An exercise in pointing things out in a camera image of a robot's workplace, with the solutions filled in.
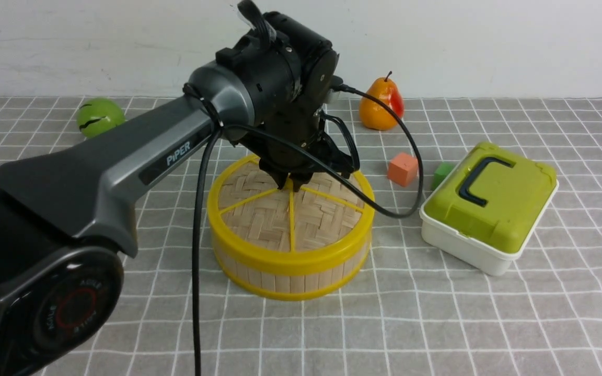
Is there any green cube block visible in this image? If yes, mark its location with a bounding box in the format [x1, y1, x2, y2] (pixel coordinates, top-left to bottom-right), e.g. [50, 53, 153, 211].
[431, 161, 455, 191]

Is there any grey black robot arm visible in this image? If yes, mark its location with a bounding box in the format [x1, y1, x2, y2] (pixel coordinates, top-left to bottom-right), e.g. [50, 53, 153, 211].
[0, 1, 356, 375]

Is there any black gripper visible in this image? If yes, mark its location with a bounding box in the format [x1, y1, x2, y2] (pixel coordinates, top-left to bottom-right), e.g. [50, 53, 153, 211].
[257, 99, 360, 193]

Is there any orange cube block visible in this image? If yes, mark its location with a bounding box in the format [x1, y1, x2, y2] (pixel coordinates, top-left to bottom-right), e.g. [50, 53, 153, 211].
[387, 152, 419, 186]

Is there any black cable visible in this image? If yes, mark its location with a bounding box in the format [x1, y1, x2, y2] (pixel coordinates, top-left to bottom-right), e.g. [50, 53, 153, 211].
[191, 84, 424, 376]

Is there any orange toy pear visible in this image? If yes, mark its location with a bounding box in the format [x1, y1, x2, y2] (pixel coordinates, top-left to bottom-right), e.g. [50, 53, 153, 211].
[358, 72, 404, 131]

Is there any green toy ball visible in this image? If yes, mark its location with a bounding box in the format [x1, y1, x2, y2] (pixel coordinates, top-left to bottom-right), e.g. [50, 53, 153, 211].
[76, 97, 126, 139]

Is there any yellow bamboo steamer lid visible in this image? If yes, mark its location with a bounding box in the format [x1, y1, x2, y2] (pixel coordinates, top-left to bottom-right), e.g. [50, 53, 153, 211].
[207, 156, 375, 278]

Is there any green lidded white box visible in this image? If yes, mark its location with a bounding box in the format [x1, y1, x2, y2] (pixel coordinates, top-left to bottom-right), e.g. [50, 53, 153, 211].
[420, 142, 559, 276]

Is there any bamboo steamer base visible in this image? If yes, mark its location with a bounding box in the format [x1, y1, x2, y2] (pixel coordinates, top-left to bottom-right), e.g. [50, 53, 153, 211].
[214, 242, 371, 301]

